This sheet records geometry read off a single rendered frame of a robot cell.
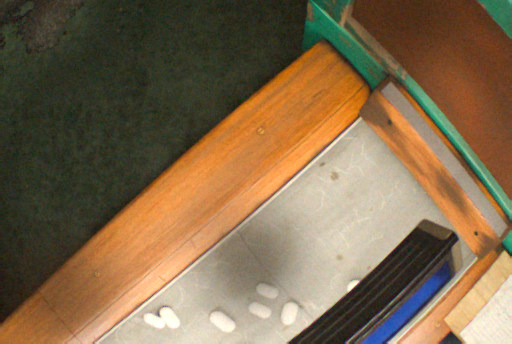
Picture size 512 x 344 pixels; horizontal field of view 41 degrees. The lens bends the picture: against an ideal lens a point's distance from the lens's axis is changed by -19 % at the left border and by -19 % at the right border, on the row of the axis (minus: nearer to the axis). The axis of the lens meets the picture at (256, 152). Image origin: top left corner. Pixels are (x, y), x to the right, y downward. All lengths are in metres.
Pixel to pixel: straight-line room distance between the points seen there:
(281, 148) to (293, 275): 0.17
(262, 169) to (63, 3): 1.16
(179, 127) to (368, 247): 0.90
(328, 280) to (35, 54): 1.22
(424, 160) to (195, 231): 0.32
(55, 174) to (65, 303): 0.88
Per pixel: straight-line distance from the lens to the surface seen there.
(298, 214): 1.11
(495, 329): 1.12
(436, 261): 0.75
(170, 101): 1.94
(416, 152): 1.05
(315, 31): 1.19
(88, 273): 1.10
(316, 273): 1.10
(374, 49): 1.05
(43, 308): 1.11
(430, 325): 1.10
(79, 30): 2.07
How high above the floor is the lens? 1.83
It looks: 75 degrees down
